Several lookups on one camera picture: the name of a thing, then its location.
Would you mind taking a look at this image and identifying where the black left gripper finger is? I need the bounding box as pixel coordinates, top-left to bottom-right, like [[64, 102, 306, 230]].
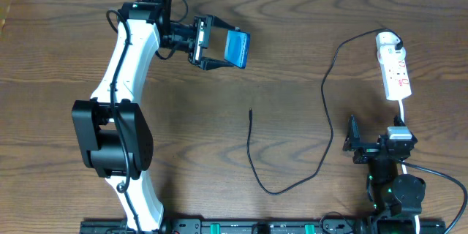
[[199, 57, 233, 71], [211, 15, 240, 31]]

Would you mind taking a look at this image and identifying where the blue Galaxy smartphone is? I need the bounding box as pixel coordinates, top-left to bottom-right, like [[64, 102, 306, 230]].
[[224, 30, 250, 69]]

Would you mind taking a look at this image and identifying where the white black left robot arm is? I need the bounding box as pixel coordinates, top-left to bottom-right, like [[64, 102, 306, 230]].
[[72, 0, 251, 233]]

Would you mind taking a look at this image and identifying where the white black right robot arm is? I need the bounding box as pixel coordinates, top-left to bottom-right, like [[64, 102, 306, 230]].
[[343, 116, 426, 233]]

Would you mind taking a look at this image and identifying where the white USB charger plug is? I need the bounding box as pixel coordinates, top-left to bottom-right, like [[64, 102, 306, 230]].
[[375, 31, 404, 57]]

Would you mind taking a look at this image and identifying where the white power strip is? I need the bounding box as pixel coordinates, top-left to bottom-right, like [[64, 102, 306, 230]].
[[377, 46, 412, 101]]

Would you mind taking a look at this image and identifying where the black charging cable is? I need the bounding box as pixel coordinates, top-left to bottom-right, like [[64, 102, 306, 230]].
[[246, 27, 404, 196]]

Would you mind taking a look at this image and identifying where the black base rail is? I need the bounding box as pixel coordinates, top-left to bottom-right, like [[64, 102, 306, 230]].
[[78, 218, 445, 234]]

